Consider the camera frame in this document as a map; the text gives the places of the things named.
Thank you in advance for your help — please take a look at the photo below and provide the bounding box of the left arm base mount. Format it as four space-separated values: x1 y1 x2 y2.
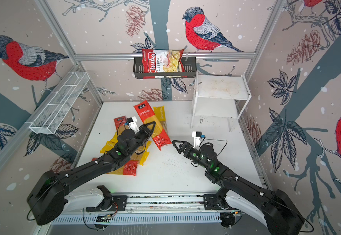
85 186 128 212

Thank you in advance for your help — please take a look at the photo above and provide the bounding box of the yellow pasta bag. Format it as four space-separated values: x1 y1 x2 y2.
130 141 152 165
153 106 168 132
100 134 152 155

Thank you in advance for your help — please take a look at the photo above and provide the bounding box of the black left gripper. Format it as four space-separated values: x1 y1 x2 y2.
127 120 155 156

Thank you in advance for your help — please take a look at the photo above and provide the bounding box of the black wire wall basket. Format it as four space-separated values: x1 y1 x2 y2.
133 57 197 79

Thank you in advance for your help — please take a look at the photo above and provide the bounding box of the red spaghetti bag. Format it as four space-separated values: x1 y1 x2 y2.
114 116 126 132
134 100 171 150
108 160 139 176

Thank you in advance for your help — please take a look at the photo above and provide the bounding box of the red cassava chips bag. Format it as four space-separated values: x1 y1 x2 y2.
142 49 185 74

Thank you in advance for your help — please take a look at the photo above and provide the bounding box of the yellow pasta bag upper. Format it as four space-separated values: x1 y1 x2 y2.
100 134 152 155

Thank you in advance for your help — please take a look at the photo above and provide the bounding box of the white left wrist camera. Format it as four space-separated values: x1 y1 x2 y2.
126 117 139 134

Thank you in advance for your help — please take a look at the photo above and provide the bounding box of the white two-tier shelf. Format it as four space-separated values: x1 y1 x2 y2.
190 74 252 132

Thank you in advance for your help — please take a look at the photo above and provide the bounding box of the white wire mesh basket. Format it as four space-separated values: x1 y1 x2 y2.
29 71 90 134

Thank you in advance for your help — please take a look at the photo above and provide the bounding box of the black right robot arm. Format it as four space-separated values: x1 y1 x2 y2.
172 140 306 235

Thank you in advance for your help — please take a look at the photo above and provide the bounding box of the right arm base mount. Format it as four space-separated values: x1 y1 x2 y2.
200 187 241 212

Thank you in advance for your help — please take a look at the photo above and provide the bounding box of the yellow pasta bag far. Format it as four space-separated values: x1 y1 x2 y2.
153 106 168 132

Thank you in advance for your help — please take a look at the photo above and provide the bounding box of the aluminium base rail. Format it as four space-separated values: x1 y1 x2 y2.
42 190 287 215

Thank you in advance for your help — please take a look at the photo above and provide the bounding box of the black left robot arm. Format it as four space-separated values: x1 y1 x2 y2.
27 121 156 226

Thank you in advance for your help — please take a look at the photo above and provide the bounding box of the yellow pasta bag lower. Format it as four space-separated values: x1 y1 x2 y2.
130 141 152 165

